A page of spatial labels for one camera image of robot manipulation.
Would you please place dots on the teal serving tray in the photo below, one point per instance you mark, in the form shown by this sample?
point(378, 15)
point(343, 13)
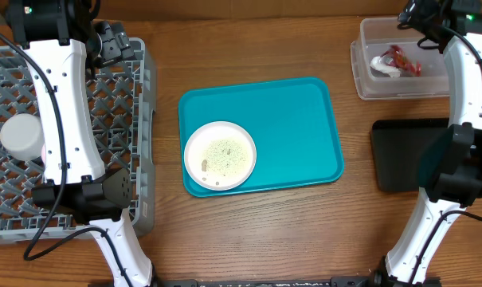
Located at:
point(292, 124)

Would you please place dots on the red foil wrapper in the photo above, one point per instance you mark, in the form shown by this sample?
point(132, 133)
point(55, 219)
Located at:
point(395, 57)

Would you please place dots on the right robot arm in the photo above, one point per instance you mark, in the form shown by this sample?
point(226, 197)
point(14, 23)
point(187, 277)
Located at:
point(440, 159)

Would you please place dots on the grey bowl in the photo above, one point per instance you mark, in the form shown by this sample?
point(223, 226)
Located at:
point(22, 136)

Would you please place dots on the grey dishwasher rack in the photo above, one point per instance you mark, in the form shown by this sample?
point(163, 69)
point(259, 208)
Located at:
point(122, 109)

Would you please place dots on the pink cup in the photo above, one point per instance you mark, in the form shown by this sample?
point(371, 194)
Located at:
point(43, 154)

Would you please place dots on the clear plastic bin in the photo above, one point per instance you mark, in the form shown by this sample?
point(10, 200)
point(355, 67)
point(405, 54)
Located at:
point(376, 36)

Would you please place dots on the black tray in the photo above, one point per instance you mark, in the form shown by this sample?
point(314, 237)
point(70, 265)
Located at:
point(397, 147)

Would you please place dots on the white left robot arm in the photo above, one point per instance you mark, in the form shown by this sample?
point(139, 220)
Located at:
point(63, 44)

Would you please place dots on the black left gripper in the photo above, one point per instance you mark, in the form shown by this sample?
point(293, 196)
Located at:
point(120, 48)

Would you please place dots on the white plate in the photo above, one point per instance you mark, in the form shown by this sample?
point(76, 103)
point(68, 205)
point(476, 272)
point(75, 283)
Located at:
point(220, 156)

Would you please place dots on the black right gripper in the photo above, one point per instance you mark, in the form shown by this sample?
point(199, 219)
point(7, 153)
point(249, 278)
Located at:
point(412, 20)

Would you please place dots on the white napkin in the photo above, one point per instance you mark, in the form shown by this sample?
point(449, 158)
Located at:
point(386, 65)

